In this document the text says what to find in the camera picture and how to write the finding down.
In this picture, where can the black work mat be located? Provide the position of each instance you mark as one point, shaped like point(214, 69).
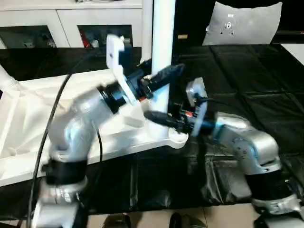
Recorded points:
point(249, 83)

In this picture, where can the dark left robot foot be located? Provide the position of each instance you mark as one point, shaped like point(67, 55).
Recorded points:
point(118, 221)

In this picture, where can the black furniture with yellow label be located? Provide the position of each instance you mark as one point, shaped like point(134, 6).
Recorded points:
point(190, 21)

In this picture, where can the dark right robot foot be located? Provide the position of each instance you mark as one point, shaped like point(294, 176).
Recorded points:
point(187, 221)

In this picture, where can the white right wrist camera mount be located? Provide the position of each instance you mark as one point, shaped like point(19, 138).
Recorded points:
point(197, 95)

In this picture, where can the white glass-door cabinet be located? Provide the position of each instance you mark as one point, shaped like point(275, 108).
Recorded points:
point(66, 14)

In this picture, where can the white plastic table leg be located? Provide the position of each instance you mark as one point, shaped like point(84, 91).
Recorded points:
point(6, 79)
point(164, 35)
point(147, 23)

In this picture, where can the small white cup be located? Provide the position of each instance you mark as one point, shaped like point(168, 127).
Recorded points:
point(95, 43)

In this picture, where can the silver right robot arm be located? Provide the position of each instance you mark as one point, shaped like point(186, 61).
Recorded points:
point(256, 142)

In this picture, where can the white plastic table top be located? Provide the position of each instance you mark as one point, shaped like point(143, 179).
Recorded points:
point(23, 114)

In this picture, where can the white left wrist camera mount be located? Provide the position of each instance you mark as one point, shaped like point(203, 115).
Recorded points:
point(116, 54)

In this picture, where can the white flat board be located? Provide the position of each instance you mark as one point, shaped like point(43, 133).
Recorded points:
point(294, 52)

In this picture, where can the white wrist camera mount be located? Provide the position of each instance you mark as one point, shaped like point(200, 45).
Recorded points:
point(197, 95)
point(116, 54)

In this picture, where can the dark robot foot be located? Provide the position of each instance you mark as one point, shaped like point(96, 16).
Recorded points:
point(118, 221)
point(187, 221)

